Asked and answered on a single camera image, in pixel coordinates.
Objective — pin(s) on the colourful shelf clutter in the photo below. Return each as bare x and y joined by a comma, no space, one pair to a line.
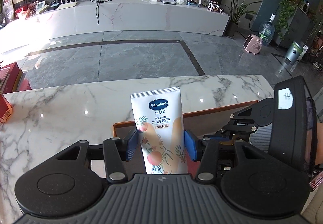
316,52

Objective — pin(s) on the long-leaf plant beside vase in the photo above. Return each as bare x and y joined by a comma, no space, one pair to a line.
6,1

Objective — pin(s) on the trailing ivy plant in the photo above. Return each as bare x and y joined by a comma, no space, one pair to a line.
287,4

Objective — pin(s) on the beige sofa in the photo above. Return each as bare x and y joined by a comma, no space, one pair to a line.
314,208

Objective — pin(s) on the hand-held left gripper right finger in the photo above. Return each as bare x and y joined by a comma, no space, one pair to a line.
190,144

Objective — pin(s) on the large red gift box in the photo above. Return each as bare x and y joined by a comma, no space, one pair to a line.
11,77

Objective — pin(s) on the red packaged goods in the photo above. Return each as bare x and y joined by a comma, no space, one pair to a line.
25,11

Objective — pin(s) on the white marble TV cabinet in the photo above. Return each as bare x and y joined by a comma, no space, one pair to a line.
138,15

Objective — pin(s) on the white storage box orange rim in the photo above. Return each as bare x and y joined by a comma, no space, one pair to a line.
214,110

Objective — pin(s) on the silver green trash can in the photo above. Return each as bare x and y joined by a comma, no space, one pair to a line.
294,52

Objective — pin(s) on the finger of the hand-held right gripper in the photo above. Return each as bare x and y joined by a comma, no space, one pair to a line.
239,125

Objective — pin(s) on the white peach print lotion tube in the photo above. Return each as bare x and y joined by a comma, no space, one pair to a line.
159,123

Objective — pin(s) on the red box on table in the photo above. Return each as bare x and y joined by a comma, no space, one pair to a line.
4,110

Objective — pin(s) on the small black device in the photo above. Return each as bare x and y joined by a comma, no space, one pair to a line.
54,6

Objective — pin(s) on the small red gift box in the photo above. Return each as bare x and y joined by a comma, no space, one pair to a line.
26,85

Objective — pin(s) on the wall outlet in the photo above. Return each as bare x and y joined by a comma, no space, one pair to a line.
247,16

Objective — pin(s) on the grey tablet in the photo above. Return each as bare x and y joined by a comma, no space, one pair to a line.
168,2

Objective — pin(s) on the long-leaf plant in dark pot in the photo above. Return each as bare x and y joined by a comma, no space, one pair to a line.
236,11

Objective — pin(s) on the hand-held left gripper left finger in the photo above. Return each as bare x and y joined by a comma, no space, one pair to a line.
131,144

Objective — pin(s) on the white screen device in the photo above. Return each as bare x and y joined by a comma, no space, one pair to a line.
41,7

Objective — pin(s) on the pink space heater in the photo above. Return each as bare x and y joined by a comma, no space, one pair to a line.
252,44

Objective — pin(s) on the black white cow figurines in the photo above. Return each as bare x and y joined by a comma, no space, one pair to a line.
215,7

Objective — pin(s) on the pink patterned cloth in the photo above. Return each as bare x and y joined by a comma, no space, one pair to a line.
316,179

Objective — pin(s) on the grey cabinet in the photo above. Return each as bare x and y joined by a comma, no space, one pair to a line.
302,27

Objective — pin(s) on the blue water jug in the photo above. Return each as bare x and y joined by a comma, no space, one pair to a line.
267,32

